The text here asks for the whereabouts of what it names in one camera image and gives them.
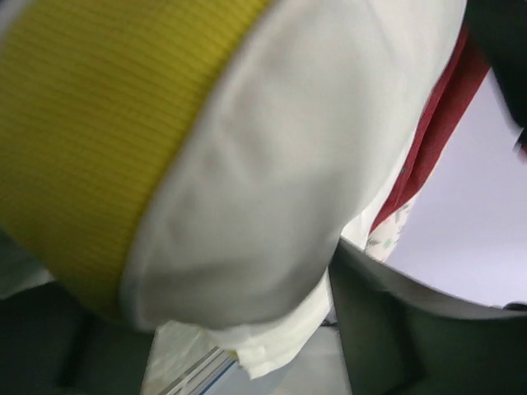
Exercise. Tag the white pillow yellow edge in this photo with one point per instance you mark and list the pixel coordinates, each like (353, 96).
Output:
(198, 161)

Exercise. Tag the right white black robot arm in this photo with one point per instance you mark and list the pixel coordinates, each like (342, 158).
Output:
(499, 29)

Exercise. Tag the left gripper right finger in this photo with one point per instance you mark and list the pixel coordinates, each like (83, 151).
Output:
(402, 337)

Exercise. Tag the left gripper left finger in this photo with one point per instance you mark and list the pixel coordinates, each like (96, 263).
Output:
(50, 344)

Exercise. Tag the floral patterned white pillow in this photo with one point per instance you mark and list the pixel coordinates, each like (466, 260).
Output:
(383, 239)

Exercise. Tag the red pillowcase grey print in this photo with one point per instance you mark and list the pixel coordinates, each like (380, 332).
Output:
(446, 106)

